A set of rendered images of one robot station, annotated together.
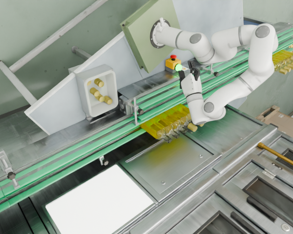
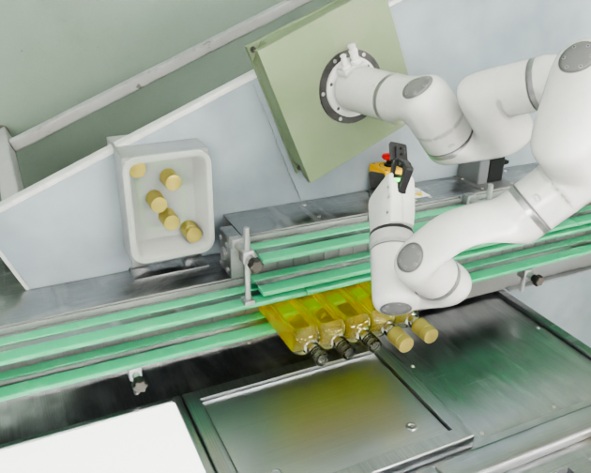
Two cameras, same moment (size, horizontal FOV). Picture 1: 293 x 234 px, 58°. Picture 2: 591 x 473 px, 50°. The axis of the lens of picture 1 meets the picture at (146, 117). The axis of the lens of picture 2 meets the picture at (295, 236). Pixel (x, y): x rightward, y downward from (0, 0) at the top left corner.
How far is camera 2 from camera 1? 36 cm
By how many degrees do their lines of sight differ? 16
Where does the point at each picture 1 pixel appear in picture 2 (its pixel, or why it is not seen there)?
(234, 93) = (485, 223)
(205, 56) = (442, 138)
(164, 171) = (294, 444)
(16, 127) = not seen: outside the picture
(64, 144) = (46, 314)
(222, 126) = (507, 366)
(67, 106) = (84, 224)
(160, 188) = not seen: outside the picture
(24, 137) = not seen: hidden behind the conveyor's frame
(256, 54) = (554, 114)
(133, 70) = (276, 173)
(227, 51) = (497, 125)
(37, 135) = not seen: hidden behind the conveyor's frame
